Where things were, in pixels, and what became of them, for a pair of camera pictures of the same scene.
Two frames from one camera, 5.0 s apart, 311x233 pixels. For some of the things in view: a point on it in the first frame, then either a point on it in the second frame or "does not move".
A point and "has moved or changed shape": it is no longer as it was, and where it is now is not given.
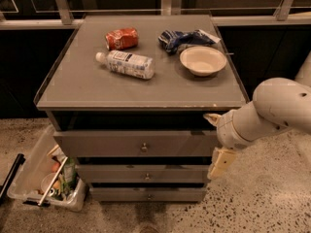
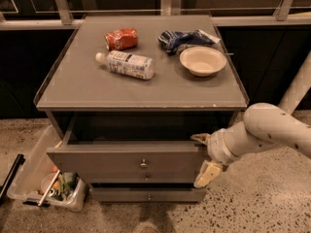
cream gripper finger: [222, 159] to [207, 174]
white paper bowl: [202, 60] does not move
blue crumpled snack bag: [174, 41] does not move
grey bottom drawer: [149, 194] does not move
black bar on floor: [19, 159] does not move
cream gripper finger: [212, 117] to [202, 137]
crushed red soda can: [121, 38] does not move
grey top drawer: [134, 144] has moved or changed shape
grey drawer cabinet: [127, 98] does not move
